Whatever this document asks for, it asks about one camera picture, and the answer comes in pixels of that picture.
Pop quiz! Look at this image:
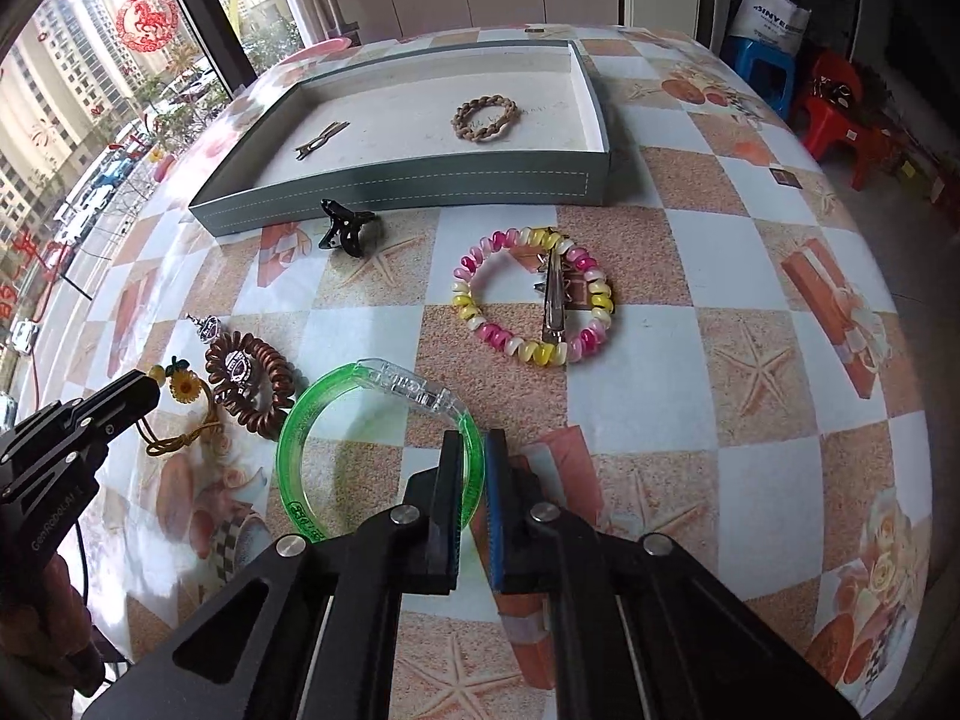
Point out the brown spiral hair tie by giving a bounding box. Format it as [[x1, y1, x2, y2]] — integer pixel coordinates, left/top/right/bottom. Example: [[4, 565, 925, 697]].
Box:
[[203, 330, 301, 442]]

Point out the pink plastic basin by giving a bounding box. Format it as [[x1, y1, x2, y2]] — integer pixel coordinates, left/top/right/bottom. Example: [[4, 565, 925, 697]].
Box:
[[278, 36, 353, 68]]

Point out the silver metal hair clip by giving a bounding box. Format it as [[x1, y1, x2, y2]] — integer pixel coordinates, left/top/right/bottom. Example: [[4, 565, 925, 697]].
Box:
[[535, 244, 568, 344]]

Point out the blue plastic stool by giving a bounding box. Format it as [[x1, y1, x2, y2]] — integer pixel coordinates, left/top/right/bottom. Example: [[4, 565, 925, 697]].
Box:
[[721, 37, 796, 119]]

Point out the grey-green jewelry tray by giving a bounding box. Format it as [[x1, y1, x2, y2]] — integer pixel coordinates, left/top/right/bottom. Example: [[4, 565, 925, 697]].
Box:
[[189, 39, 610, 236]]

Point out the white shopping bag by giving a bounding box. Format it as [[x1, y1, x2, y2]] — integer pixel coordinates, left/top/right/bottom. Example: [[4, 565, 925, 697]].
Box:
[[727, 0, 812, 57]]

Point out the yellow flower cord hair tie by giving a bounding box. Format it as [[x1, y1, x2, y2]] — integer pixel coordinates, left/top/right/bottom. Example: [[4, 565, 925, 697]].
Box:
[[136, 356, 226, 458]]

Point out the green translucent bangle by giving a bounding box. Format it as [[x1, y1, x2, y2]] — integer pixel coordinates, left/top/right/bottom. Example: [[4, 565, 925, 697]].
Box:
[[274, 358, 485, 543]]

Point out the bronze metal hair clip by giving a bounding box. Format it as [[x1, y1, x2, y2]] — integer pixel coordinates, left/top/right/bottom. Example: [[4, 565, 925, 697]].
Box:
[[296, 122, 348, 161]]

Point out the black claw hair clip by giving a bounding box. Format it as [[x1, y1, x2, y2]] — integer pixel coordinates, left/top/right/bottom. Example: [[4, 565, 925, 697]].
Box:
[[319, 199, 382, 259]]

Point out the red horse window decal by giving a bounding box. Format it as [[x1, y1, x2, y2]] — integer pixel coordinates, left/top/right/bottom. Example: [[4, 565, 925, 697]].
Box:
[[114, 0, 181, 54]]

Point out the red plastic child chair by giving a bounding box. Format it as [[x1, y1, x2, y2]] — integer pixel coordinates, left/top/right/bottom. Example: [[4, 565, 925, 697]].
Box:
[[793, 50, 898, 190]]

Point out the checkered patterned tablecloth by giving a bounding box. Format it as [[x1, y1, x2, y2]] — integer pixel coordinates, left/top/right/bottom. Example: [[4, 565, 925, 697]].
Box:
[[49, 26, 932, 715]]

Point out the brown braided bracelet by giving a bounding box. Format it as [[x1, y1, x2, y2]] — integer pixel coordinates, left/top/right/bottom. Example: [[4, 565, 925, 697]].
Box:
[[451, 94, 523, 145]]

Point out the pink yellow spiral hair tie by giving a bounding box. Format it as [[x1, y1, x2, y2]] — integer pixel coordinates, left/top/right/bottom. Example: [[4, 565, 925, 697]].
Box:
[[451, 226, 616, 368]]

